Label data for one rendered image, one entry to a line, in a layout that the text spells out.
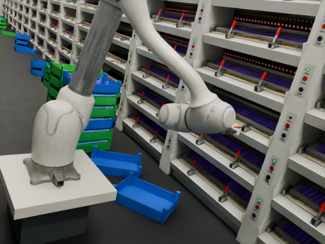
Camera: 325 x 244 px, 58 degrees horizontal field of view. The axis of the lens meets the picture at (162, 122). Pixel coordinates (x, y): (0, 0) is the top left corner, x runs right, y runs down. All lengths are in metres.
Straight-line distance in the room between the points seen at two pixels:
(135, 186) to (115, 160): 0.31
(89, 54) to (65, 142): 0.36
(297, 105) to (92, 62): 0.82
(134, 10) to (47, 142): 0.54
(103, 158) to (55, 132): 0.86
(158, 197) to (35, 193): 0.73
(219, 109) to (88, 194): 0.55
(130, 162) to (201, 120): 1.01
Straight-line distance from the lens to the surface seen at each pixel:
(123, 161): 1.92
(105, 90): 1.87
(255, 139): 1.38
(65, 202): 1.09
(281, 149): 1.30
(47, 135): 1.10
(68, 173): 1.19
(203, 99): 0.98
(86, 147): 1.96
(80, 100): 1.25
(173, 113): 1.06
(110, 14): 1.21
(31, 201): 1.08
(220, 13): 1.75
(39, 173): 1.18
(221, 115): 0.95
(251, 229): 1.46
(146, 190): 1.66
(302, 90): 1.26
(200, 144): 1.66
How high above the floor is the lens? 0.86
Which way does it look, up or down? 17 degrees down
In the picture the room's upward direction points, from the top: 13 degrees clockwise
